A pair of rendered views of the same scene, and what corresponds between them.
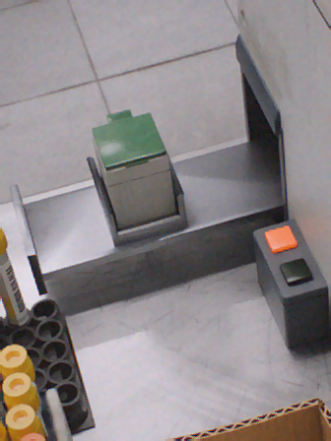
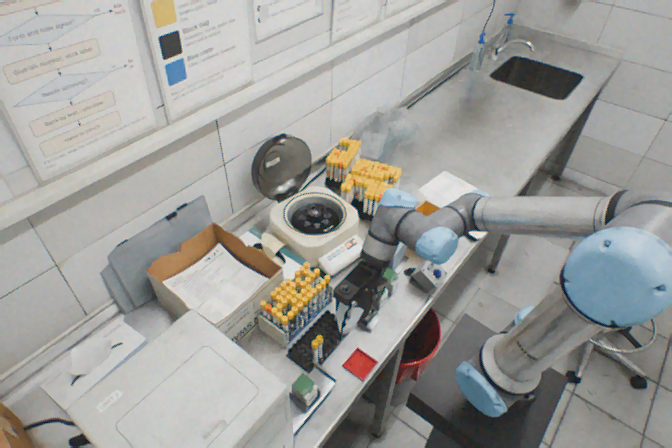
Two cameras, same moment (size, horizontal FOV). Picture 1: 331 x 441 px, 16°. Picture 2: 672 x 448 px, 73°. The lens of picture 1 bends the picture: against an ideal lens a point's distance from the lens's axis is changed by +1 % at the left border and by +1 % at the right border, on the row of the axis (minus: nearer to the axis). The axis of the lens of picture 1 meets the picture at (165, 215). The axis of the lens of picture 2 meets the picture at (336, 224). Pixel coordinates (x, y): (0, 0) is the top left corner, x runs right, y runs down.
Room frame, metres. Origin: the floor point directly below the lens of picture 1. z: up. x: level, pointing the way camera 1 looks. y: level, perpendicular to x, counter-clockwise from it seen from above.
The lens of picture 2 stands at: (0.93, -0.29, 1.96)
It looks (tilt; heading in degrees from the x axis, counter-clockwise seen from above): 44 degrees down; 134
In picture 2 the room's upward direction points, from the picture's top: 2 degrees clockwise
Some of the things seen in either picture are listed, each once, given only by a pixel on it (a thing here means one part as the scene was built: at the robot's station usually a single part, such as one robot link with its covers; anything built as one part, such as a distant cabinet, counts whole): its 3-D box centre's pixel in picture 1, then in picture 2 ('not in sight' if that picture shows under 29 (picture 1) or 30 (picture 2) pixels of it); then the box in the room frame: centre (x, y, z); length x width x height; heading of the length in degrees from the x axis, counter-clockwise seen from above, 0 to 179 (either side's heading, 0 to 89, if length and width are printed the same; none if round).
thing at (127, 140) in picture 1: (127, 138); (304, 384); (0.55, 0.01, 0.98); 0.05 x 0.04 x 0.01; 8
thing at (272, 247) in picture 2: not in sight; (271, 256); (0.15, 0.23, 0.92); 0.24 x 0.12 x 0.10; 8
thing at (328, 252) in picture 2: not in sight; (318, 228); (0.16, 0.41, 0.94); 0.30 x 0.24 x 0.12; 179
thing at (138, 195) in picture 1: (134, 174); (304, 391); (0.55, 0.01, 0.95); 0.05 x 0.04 x 0.06; 8
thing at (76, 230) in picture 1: (171, 192); (298, 403); (0.55, -0.01, 0.92); 0.21 x 0.07 x 0.05; 98
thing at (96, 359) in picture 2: not in sight; (97, 362); (0.14, -0.30, 0.94); 0.22 x 0.12 x 0.13; 102
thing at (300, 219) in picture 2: not in sight; (315, 219); (0.15, 0.41, 0.97); 0.15 x 0.15 x 0.07
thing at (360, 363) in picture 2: not in sight; (360, 363); (0.57, 0.19, 0.88); 0.07 x 0.07 x 0.01; 8
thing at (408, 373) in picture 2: not in sight; (388, 354); (0.40, 0.61, 0.22); 0.38 x 0.37 x 0.44; 98
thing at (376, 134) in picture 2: not in sight; (371, 134); (-0.07, 0.91, 0.97); 0.26 x 0.17 x 0.19; 114
